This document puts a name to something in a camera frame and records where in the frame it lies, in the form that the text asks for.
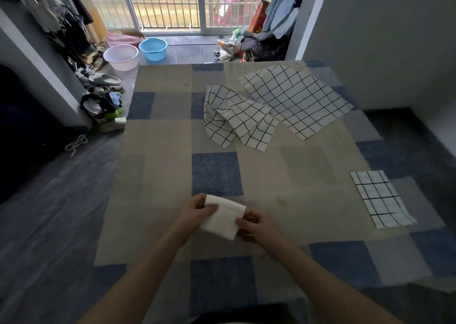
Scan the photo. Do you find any blue beige patchwork tablecloth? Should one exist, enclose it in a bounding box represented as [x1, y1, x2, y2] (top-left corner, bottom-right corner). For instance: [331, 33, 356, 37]
[93, 60, 456, 324]

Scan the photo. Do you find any metal security grille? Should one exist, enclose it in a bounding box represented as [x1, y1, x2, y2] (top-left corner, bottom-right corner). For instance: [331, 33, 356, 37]
[124, 0, 270, 29]

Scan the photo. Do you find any person's left forearm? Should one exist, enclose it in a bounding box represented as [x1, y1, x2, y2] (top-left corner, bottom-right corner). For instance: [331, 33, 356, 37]
[78, 231, 193, 324]

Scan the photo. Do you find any small colourful clothes heap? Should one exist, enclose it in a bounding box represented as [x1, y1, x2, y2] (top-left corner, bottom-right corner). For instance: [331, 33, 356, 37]
[80, 86, 124, 123]

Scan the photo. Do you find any blue plastic basin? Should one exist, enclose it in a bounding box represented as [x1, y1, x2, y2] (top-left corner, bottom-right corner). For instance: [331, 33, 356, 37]
[138, 37, 169, 62]

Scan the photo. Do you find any pile of shoes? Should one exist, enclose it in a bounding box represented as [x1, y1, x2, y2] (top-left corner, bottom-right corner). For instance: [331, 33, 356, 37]
[71, 42, 125, 92]

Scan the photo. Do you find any pale pink plastic basin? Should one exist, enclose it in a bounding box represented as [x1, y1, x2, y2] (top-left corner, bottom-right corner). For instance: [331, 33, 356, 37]
[103, 44, 140, 72]

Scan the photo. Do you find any plain white cloth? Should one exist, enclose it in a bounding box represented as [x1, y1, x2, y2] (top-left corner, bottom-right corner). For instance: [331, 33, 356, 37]
[199, 194, 247, 241]

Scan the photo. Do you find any blue-grey hanging garment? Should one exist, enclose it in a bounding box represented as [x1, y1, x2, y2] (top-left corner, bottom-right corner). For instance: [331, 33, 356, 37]
[262, 0, 309, 40]

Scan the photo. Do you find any person's right forearm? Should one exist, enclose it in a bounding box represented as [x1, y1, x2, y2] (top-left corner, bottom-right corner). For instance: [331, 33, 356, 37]
[277, 245, 403, 324]

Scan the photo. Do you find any person's right hand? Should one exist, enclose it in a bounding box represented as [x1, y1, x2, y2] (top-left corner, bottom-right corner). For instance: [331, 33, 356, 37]
[235, 209, 295, 262]

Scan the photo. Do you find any red orange paper bag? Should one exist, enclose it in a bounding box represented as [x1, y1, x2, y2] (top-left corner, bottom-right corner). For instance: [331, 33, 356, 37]
[248, 0, 270, 34]

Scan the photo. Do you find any pink red vehicle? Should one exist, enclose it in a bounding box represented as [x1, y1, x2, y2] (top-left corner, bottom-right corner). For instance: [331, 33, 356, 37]
[213, 0, 264, 27]

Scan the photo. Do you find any white cord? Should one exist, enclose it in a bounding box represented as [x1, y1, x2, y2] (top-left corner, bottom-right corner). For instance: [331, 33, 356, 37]
[65, 134, 89, 157]

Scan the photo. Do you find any white black-grid cloth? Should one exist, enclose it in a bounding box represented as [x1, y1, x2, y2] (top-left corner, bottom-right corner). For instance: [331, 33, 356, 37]
[203, 84, 279, 152]
[239, 63, 354, 141]
[350, 170, 418, 229]

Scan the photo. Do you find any black luggage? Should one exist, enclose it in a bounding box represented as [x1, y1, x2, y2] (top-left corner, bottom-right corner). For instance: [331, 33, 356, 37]
[0, 65, 72, 199]

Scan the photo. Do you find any person's left hand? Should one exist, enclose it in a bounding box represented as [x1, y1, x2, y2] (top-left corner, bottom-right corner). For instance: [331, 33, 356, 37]
[174, 193, 219, 244]

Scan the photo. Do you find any glass sliding door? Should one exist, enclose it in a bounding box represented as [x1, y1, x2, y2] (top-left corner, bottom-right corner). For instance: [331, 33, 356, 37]
[80, 0, 282, 35]

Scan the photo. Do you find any beige curtain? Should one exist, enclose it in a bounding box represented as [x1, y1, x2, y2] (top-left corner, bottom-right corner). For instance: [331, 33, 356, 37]
[67, 0, 108, 44]

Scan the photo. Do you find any bright pink plastic basin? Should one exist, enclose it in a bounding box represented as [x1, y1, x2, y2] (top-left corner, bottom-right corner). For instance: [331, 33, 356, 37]
[106, 31, 145, 48]

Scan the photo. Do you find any beige slipper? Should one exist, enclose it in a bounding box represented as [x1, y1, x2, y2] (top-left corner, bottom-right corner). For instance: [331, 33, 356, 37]
[88, 73, 123, 86]
[99, 117, 127, 133]

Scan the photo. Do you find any dark clothes heap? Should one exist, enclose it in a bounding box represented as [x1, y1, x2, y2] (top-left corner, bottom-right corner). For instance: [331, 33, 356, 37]
[239, 31, 296, 63]

